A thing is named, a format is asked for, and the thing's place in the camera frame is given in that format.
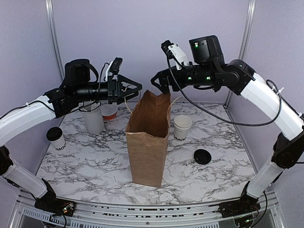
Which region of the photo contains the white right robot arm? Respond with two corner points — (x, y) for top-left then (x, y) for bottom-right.
(151, 35), (304, 213)

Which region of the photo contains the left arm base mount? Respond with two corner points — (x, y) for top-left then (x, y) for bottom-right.
(34, 179), (76, 217)

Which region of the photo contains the brown paper bag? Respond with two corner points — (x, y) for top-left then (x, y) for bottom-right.
(126, 90), (174, 188)

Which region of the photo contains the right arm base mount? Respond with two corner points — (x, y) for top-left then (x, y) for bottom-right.
(218, 182), (261, 218)

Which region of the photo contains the orange white bowl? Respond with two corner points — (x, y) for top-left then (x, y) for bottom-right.
(101, 104), (118, 120)

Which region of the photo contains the aluminium corner post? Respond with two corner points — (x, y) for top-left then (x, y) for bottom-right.
(224, 0), (257, 107)
(45, 0), (65, 82)

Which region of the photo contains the right aluminium corner post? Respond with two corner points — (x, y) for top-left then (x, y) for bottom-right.
(224, 0), (257, 107)

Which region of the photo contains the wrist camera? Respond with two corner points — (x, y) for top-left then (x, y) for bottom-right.
(161, 40), (192, 70)
(104, 57), (123, 81)

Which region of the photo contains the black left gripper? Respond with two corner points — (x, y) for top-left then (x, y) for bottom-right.
(74, 73), (142, 104)

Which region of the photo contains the white utensil holder cup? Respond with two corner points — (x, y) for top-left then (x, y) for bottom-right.
(82, 104), (105, 134)

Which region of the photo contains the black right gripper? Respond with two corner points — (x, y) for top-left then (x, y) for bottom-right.
(152, 60), (219, 93)

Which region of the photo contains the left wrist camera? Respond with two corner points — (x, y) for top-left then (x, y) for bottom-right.
(104, 57), (123, 81)

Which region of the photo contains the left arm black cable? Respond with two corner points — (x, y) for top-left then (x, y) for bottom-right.
(0, 62), (110, 119)

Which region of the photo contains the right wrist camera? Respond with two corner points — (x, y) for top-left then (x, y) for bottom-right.
(161, 40), (192, 70)

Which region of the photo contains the aluminium front rail frame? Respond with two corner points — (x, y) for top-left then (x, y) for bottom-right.
(8, 191), (286, 228)

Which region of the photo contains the left aluminium corner post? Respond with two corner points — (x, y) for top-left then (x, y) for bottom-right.
(45, 0), (65, 82)

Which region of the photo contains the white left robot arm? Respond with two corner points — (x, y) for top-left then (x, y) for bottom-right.
(0, 57), (142, 211)

